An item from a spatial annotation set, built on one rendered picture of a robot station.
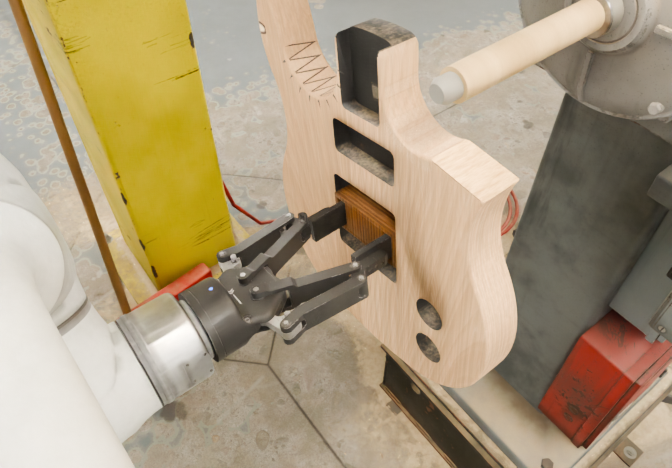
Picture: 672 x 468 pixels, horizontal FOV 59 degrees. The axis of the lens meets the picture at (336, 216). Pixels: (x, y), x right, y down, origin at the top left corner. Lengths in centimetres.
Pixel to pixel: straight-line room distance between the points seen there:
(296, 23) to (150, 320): 33
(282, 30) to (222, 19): 249
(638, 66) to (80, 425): 57
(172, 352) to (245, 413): 116
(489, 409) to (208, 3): 249
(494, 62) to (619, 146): 43
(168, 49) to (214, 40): 156
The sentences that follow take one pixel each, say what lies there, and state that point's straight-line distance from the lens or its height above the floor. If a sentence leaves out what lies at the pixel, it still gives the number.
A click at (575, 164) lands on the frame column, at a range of 98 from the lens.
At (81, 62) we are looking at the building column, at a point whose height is 85.
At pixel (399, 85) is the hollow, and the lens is 53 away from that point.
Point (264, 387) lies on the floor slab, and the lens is 172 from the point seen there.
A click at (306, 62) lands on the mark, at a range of 65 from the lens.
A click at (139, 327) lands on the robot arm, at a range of 55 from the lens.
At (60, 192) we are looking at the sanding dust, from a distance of 235.
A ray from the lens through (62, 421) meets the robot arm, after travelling 32.
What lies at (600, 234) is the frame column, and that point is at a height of 83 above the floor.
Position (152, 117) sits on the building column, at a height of 65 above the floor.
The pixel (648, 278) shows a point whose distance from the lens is 106.
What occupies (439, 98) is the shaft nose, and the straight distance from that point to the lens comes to 49.
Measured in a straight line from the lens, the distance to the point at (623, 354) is 116.
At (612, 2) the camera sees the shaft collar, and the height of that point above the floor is 127.
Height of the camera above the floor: 154
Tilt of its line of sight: 49 degrees down
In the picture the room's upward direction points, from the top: straight up
